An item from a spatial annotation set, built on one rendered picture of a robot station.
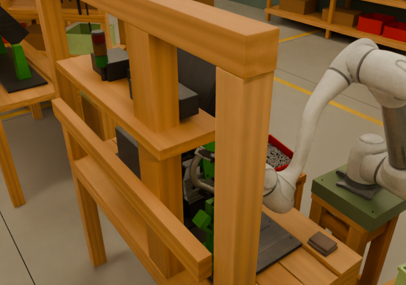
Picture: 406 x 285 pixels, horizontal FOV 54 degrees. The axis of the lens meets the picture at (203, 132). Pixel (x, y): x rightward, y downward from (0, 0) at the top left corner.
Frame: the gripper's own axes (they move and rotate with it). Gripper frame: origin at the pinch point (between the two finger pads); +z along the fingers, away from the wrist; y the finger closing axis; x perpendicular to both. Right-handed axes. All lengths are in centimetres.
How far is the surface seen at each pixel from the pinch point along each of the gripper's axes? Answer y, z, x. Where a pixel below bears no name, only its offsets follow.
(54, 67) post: 54, 71, -4
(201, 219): 2.2, -21.5, 23.5
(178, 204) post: 14.6, -21.2, 22.4
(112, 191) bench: 3, 48, 35
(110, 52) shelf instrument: 49, 23, -17
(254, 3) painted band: -349, 581, -418
